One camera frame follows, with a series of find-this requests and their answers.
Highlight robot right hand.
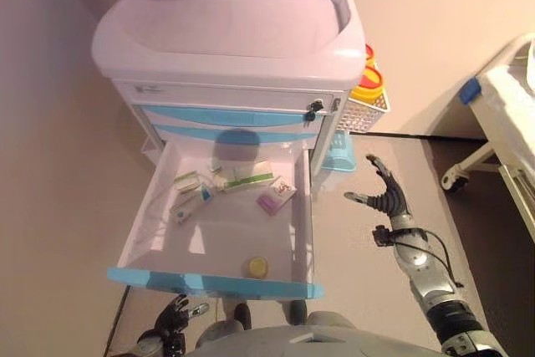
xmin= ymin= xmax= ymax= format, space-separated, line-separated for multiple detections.
xmin=344 ymin=154 xmax=413 ymax=220

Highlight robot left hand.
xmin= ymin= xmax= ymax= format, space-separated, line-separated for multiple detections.
xmin=153 ymin=293 xmax=210 ymax=339

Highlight blue white cart drawer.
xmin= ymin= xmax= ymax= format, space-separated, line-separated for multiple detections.
xmin=137 ymin=104 xmax=329 ymax=128
xmin=152 ymin=125 xmax=321 ymax=145
xmin=106 ymin=139 xmax=326 ymax=300

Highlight yellow medicine bottle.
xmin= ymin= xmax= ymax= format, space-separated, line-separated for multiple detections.
xmin=247 ymin=256 xmax=272 ymax=279

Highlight blue white medicine box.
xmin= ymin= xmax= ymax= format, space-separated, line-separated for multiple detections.
xmin=170 ymin=183 xmax=217 ymax=225

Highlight green white medicine box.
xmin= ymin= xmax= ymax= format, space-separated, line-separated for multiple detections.
xmin=174 ymin=170 xmax=202 ymax=194

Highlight bed caster wheel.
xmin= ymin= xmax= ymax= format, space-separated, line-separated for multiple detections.
xmin=441 ymin=166 xmax=469 ymax=191

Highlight white bin with blue lid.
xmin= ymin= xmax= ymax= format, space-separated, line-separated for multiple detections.
xmin=319 ymin=130 xmax=359 ymax=191

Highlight robot left leg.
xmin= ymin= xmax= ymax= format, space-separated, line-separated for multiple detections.
xmin=194 ymin=303 xmax=252 ymax=349

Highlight robot leg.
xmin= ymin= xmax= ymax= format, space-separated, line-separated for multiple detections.
xmin=194 ymin=303 xmax=252 ymax=349
xmin=288 ymin=298 xmax=310 ymax=327

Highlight white perforated side basket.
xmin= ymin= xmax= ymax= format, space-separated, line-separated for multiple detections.
xmin=336 ymin=91 xmax=390 ymax=135

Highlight white box red print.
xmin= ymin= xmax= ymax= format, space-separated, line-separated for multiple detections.
xmin=269 ymin=178 xmax=298 ymax=203

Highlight black cart key lock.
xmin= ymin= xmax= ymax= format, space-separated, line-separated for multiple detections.
xmin=305 ymin=99 xmax=326 ymax=122

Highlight robot right leg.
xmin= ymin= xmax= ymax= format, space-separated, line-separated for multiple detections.
xmin=288 ymin=298 xmax=310 ymax=327

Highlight blue bed corner bumper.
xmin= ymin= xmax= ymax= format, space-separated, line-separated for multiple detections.
xmin=459 ymin=78 xmax=482 ymax=105

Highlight long green striped box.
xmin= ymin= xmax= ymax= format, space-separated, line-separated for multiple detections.
xmin=217 ymin=159 xmax=276 ymax=194

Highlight grey robot torso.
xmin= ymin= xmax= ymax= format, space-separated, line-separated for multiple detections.
xmin=194 ymin=310 xmax=444 ymax=357

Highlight white hospital bed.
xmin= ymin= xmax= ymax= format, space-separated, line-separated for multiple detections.
xmin=441 ymin=33 xmax=535 ymax=245

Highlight white side bin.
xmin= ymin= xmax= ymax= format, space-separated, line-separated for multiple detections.
xmin=140 ymin=137 xmax=164 ymax=161

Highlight white medical cart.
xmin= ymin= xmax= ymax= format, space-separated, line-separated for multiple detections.
xmin=91 ymin=0 xmax=367 ymax=191

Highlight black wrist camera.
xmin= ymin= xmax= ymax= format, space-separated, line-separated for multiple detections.
xmin=373 ymin=225 xmax=396 ymax=247

